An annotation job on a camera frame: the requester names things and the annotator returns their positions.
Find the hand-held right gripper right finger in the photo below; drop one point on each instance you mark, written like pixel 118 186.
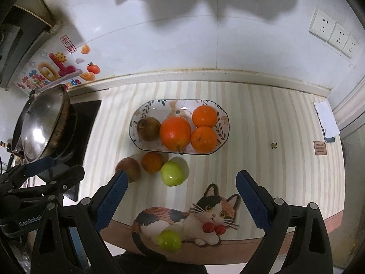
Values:
pixel 253 202

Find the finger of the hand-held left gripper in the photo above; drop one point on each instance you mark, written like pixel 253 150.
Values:
pixel 67 177
pixel 42 164

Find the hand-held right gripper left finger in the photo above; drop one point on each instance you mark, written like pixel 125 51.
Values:
pixel 112 197

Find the brown kiwi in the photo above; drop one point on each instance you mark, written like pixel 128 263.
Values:
pixel 148 128
pixel 130 167

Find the small dark orange tangerine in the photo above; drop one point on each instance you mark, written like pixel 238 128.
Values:
pixel 152 162

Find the large green apple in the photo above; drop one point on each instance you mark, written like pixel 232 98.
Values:
pixel 172 174

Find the small green apple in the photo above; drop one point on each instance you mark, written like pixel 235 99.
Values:
pixel 169 241

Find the floral ceramic plate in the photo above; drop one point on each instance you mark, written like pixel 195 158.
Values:
pixel 154 110

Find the steel wok lid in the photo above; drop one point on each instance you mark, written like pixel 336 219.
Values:
pixel 40 125

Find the steel wok with lid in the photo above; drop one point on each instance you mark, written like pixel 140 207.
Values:
pixel 67 125

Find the black glass stove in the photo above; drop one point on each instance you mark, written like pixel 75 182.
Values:
pixel 88 120

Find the small dark yellow scrap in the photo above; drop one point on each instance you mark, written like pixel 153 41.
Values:
pixel 274 144

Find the cat-shaped mat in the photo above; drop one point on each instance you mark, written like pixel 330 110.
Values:
pixel 176 219

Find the striped table cover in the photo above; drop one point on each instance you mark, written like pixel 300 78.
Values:
pixel 256 125

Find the dark cloth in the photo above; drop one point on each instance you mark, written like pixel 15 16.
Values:
pixel 159 264

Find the small brown label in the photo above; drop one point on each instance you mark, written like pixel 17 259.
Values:
pixel 320 148

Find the large orange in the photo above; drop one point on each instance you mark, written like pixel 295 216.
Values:
pixel 174 134

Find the white folded cloth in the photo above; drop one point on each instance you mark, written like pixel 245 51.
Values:
pixel 326 118

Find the range hood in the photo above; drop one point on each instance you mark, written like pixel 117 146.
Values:
pixel 20 34

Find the colourful wall sticker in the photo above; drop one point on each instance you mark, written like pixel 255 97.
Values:
pixel 54 68

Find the white wall socket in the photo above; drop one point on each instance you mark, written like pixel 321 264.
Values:
pixel 351 48
pixel 322 25
pixel 338 37

